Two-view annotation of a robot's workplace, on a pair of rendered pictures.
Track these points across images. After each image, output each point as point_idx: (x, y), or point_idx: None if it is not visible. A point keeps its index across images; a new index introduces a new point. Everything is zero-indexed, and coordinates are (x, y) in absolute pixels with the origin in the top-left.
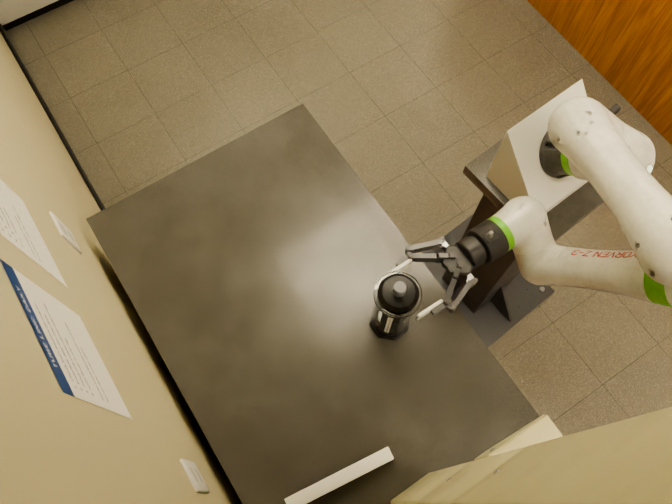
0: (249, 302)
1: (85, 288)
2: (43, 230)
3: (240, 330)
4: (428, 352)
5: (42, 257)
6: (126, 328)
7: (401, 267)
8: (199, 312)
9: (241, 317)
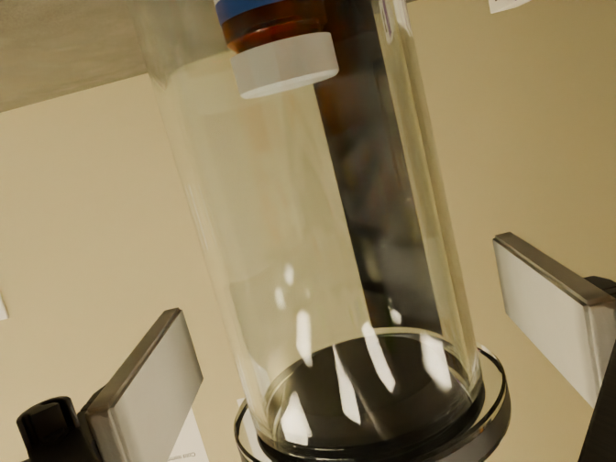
0: (4, 64)
1: (118, 312)
2: (78, 392)
3: (90, 56)
4: None
5: (179, 443)
6: (85, 153)
7: (178, 435)
8: (27, 86)
9: (51, 61)
